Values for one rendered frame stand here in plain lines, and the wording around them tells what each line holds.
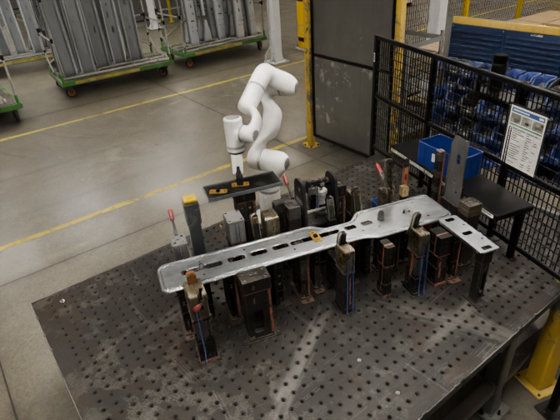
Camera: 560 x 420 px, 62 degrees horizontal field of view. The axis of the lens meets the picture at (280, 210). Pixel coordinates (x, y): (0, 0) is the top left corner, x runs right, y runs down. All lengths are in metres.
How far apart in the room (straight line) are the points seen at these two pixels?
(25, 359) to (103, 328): 1.18
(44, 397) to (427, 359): 2.14
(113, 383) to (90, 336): 0.32
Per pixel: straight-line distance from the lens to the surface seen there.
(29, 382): 3.29
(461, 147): 2.32
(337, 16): 4.73
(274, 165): 2.42
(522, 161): 2.48
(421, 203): 2.41
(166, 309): 2.32
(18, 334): 3.65
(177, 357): 2.10
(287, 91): 2.40
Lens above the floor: 2.22
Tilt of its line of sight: 32 degrees down
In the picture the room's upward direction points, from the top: 4 degrees counter-clockwise
